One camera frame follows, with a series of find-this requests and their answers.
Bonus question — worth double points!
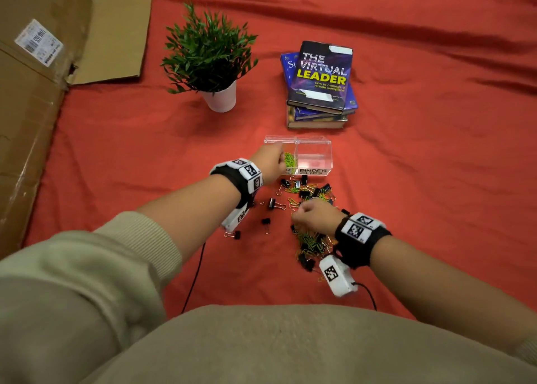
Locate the person's right hand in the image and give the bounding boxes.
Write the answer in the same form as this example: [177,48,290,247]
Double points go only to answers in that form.
[291,199,347,238]

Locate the person's left hand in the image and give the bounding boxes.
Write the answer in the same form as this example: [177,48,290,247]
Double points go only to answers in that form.
[249,141,288,186]

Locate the clear two-compartment plastic box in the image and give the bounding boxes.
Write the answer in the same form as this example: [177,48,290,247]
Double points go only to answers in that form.
[264,134,333,177]

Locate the pile of black binder clips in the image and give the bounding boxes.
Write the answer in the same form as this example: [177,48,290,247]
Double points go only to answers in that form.
[279,174,351,273]

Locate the person's right forearm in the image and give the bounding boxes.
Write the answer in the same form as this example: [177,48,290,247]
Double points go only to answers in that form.
[369,235,537,353]

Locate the person's left forearm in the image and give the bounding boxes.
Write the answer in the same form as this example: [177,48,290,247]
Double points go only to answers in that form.
[136,174,242,265]

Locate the brown cardboard box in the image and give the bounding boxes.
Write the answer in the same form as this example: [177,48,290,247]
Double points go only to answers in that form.
[0,0,153,259]

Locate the left black marker wristband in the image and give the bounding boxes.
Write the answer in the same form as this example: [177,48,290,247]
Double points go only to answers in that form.
[209,158,264,208]

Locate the black marker wristband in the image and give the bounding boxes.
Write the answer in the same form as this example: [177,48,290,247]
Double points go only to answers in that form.
[334,212,393,270]
[209,158,264,208]

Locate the right black marker wristband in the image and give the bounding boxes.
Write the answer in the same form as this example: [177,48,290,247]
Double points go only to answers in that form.
[334,212,393,270]

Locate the olive brown book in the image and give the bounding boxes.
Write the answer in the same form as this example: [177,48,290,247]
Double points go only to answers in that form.
[286,105,349,130]

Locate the blue and yellow book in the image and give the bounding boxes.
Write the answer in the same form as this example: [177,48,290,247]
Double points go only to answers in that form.
[293,106,349,122]

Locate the black book with yellow print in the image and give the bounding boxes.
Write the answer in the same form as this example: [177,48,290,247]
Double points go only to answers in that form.
[287,40,354,115]

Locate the green plant in white pot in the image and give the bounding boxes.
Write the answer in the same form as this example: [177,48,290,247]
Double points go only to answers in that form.
[161,1,259,113]

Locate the red cloth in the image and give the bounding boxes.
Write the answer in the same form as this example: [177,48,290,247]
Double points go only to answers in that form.
[23,0,537,321]

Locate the beige sweater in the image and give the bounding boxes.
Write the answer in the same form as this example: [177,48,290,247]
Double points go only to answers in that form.
[0,211,537,384]

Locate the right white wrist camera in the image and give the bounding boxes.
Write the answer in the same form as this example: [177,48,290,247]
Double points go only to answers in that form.
[318,254,359,298]

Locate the right black camera cable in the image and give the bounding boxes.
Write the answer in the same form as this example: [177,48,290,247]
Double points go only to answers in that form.
[351,282,378,312]

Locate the black camera cable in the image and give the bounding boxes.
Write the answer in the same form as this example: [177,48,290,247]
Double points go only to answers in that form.
[181,241,207,315]
[351,282,378,312]

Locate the left black camera cable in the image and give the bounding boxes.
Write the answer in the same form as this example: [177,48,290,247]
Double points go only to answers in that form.
[181,241,207,315]

